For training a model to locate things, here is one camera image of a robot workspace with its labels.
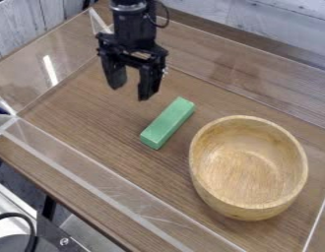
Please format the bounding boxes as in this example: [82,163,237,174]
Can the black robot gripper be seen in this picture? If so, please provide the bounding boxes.
[96,6,170,100]

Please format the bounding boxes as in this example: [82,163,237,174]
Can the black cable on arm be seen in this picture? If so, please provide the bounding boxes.
[146,0,173,30]

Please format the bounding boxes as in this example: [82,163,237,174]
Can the light wooden bowl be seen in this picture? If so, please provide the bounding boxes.
[190,115,309,221]

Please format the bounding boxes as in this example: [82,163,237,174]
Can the clear acrylic corner bracket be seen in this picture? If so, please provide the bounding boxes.
[88,8,114,34]

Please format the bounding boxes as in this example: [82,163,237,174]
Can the black chair armrest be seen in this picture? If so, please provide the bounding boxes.
[0,212,38,252]

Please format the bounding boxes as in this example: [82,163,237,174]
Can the black table leg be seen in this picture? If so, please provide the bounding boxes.
[42,196,56,221]

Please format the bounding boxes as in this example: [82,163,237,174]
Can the clear acrylic tray wall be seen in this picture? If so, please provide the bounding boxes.
[0,9,325,252]

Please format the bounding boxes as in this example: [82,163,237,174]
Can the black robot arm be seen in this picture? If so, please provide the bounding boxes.
[96,0,170,100]

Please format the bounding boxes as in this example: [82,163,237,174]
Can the green rectangular block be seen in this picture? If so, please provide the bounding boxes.
[141,96,197,150]

